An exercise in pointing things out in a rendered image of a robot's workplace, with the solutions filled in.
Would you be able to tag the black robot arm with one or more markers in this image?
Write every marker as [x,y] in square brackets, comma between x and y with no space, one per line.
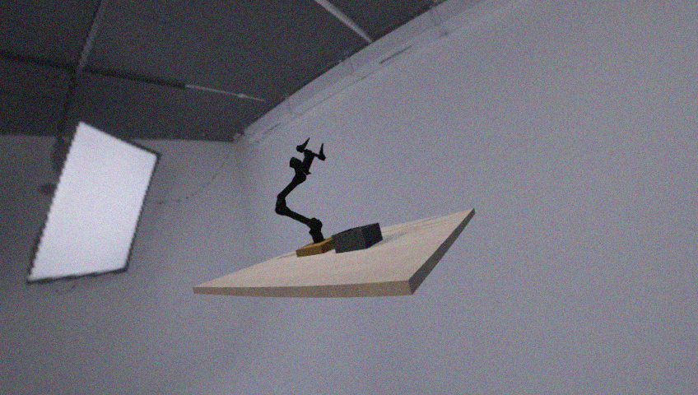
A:
[282,210]

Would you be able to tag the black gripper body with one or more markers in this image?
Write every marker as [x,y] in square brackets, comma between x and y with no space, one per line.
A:
[309,156]

